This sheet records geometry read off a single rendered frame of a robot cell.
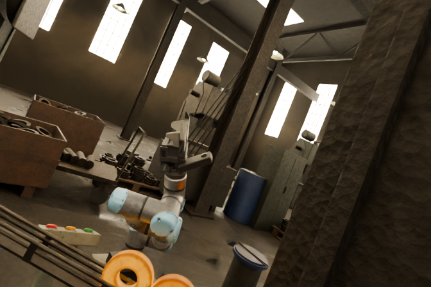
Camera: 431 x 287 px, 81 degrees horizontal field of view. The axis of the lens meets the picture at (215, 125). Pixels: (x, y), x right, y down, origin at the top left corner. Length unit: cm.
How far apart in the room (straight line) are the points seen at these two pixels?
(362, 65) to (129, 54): 1234
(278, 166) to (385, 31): 408
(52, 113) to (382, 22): 419
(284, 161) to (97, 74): 969
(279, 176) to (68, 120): 357
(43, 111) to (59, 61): 810
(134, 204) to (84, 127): 369
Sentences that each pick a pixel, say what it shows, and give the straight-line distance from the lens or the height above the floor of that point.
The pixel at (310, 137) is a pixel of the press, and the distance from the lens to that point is 936.
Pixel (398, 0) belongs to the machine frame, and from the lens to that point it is 68.
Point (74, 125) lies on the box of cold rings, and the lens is 445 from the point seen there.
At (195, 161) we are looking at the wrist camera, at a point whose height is 113.
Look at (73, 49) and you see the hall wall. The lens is 1244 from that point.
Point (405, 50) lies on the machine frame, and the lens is 57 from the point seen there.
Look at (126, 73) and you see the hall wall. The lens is 1268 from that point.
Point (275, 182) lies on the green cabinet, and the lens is 467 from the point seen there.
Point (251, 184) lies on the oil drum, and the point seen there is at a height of 70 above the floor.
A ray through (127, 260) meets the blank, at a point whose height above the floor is 78.
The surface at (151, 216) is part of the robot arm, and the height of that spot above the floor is 93.
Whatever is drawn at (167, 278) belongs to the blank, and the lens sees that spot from 91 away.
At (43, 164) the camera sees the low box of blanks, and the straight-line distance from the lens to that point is 296.
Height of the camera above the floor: 122
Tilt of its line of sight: 3 degrees up
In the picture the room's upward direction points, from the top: 22 degrees clockwise
